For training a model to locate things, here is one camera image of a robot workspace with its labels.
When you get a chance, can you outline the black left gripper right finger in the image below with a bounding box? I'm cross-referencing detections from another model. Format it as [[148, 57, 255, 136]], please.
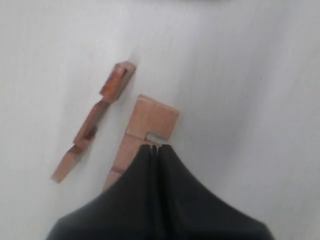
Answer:
[[158, 145, 274, 240]]

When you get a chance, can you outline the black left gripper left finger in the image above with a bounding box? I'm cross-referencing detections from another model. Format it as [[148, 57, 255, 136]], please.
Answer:
[[47, 145, 160, 240]]

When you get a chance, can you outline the wooden notched bar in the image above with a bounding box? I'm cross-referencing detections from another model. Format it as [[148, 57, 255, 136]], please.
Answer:
[[51, 61, 137, 184], [103, 94, 180, 190]]

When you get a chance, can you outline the white plastic tray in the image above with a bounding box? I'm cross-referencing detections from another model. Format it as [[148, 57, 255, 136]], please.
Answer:
[[0, 0, 320, 240]]

